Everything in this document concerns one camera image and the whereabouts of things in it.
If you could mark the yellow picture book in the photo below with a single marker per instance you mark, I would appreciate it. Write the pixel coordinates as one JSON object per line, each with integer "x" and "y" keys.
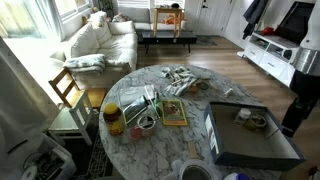
{"x": 173, "y": 113}

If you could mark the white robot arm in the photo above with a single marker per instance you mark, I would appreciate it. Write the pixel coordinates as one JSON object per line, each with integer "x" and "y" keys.
{"x": 306, "y": 78}

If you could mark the crumpled grey white cloth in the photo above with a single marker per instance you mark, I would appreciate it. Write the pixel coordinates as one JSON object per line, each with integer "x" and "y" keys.
{"x": 181, "y": 79}

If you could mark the clear plastic bag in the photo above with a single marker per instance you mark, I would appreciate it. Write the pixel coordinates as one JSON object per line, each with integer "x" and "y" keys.
{"x": 130, "y": 94}

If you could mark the clear tape roll cup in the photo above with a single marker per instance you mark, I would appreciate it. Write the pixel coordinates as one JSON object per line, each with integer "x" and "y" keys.
{"x": 146, "y": 124}

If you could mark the green round lid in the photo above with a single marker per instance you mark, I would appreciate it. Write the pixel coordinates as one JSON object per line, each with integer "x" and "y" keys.
{"x": 202, "y": 86}

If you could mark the red small cup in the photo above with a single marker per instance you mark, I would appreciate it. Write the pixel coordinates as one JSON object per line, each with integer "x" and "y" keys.
{"x": 135, "y": 132}

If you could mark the amber jar yellow lid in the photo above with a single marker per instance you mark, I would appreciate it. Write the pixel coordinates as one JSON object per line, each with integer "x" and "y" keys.
{"x": 113, "y": 118}

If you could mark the black coffee table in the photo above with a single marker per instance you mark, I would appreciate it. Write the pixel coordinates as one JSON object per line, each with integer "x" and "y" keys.
{"x": 168, "y": 37}

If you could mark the white sofa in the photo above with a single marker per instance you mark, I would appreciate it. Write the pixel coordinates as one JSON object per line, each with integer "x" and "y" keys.
{"x": 110, "y": 48}

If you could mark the folded grey blanket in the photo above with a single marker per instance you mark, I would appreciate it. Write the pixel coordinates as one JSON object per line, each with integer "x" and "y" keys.
{"x": 86, "y": 64}

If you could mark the wooden stool on table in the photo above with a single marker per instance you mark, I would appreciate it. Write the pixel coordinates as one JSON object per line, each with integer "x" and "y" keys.
{"x": 173, "y": 16}

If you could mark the white lid jar in box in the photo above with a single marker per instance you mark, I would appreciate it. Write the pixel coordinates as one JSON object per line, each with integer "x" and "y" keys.
{"x": 242, "y": 116}

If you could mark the dark blue cardboard box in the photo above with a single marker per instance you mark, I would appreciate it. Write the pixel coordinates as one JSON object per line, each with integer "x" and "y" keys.
{"x": 235, "y": 145}

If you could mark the wooden chair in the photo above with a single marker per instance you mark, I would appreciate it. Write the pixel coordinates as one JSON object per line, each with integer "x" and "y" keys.
{"x": 68, "y": 91}

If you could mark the white small chair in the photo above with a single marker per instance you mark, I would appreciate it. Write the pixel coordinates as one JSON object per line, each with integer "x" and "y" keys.
{"x": 72, "y": 123}

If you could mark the round tin in box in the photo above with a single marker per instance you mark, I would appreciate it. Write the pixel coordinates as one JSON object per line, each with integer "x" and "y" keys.
{"x": 255, "y": 122}

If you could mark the white bottle blue cap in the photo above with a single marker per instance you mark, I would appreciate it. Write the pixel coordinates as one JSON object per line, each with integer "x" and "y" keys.
{"x": 236, "y": 176}

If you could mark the hanging dark jacket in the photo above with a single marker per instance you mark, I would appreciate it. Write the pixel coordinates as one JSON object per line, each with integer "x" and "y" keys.
{"x": 252, "y": 16}

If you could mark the clear plastic storage bin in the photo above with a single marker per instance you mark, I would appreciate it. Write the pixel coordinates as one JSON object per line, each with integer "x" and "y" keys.
{"x": 39, "y": 158}

